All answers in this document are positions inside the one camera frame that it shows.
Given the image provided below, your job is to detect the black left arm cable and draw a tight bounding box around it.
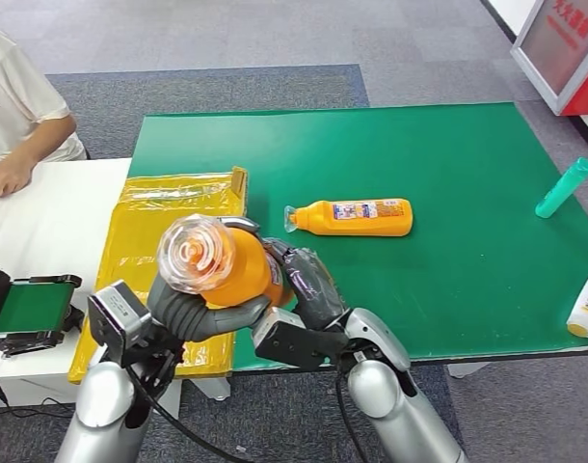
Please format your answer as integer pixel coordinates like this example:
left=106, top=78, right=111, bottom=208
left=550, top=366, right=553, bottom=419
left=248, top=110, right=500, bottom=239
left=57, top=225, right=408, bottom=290
left=126, top=365, right=253, bottom=463

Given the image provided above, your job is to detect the white table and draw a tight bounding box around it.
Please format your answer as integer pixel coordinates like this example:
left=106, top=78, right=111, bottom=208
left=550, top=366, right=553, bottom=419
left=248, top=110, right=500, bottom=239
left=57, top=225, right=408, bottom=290
left=0, top=157, right=232, bottom=410

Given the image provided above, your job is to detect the orange bottle with clear cap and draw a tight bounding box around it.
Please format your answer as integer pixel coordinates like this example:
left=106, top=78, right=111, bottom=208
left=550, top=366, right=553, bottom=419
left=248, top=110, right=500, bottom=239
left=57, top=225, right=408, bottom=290
left=156, top=213, right=294, bottom=310

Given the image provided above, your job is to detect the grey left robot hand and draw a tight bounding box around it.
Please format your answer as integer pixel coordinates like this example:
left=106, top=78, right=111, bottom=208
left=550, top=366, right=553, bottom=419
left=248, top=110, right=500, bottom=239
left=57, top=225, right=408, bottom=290
left=146, top=273, right=272, bottom=344

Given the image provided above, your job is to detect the green table mat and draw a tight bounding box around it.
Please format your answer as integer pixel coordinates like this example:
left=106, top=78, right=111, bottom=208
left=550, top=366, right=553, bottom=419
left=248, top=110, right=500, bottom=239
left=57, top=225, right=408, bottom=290
left=128, top=101, right=588, bottom=373

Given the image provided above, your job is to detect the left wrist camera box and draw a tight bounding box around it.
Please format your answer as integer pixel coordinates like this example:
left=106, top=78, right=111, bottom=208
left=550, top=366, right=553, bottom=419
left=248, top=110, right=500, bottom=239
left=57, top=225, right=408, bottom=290
left=87, top=280, right=153, bottom=368

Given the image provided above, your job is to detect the black floor cable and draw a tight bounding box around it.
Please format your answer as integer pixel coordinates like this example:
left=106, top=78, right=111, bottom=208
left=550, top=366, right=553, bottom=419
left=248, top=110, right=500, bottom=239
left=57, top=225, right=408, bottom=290
left=0, top=363, right=76, bottom=422

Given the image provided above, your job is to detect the yellow plastic bag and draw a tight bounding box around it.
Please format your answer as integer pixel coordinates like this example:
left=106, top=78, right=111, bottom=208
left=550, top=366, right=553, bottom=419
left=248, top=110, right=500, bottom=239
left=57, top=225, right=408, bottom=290
left=67, top=167, right=249, bottom=386

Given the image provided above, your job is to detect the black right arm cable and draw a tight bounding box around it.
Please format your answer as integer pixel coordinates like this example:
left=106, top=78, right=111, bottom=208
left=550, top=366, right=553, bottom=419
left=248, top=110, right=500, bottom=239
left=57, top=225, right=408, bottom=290
left=334, top=371, right=370, bottom=463

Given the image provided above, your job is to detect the teal plastic bottle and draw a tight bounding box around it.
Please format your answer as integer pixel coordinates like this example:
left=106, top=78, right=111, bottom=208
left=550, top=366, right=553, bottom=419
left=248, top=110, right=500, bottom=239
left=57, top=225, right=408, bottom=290
left=535, top=156, right=588, bottom=221

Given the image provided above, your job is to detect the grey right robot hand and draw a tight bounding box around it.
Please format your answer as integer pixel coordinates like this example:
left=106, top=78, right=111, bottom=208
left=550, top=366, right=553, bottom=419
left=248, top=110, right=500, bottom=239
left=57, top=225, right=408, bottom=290
left=218, top=215, right=348, bottom=332

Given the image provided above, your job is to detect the clear plastic wrap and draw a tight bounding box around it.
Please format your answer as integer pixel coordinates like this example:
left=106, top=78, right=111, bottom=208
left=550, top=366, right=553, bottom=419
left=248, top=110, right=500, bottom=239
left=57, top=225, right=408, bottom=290
left=278, top=246, right=346, bottom=330

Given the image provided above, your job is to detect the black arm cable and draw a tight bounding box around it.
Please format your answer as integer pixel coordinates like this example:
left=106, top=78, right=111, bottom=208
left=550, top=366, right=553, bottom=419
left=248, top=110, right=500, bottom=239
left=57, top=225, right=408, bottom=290
left=126, top=365, right=253, bottom=463
left=334, top=371, right=370, bottom=463

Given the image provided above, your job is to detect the white and red sign stand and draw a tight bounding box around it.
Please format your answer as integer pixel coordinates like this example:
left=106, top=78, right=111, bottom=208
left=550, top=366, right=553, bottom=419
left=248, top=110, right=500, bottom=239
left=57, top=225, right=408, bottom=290
left=509, top=0, right=588, bottom=119

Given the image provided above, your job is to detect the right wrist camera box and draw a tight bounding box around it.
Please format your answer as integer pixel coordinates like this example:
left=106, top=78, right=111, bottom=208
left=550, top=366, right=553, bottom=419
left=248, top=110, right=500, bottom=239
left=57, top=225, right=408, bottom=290
left=252, top=306, right=349, bottom=372

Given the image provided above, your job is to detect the orange bottle with printed label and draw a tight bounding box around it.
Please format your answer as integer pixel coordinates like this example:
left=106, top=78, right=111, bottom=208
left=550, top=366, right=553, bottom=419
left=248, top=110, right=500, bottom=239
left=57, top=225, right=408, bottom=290
left=283, top=198, right=415, bottom=239

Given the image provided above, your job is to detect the small green belt conveyor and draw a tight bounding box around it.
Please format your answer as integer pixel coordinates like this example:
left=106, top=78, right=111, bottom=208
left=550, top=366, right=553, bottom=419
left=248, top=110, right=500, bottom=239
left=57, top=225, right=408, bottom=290
left=0, top=251, right=85, bottom=358

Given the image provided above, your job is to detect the person's hand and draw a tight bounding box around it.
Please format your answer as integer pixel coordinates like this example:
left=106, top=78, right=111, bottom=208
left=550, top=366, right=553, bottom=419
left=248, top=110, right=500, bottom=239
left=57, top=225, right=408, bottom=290
left=0, top=158, right=33, bottom=201

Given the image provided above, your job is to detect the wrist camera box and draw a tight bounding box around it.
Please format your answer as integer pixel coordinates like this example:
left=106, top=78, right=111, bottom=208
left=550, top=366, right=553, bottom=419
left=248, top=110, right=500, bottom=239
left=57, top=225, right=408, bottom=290
left=252, top=306, right=349, bottom=372
left=87, top=280, right=153, bottom=368

